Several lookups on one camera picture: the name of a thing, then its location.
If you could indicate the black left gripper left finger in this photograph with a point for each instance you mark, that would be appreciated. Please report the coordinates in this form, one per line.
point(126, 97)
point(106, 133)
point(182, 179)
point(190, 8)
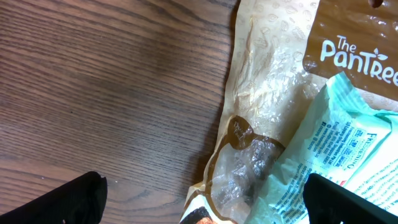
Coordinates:
point(81, 200)

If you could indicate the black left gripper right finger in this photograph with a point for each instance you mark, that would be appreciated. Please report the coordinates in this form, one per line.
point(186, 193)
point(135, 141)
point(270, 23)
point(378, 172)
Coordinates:
point(329, 203)

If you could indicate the mint green wet wipes pack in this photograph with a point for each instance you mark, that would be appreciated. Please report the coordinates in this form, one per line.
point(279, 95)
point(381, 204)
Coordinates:
point(336, 137)

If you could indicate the brown snack packet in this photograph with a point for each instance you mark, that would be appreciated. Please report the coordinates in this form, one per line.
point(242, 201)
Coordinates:
point(284, 53)

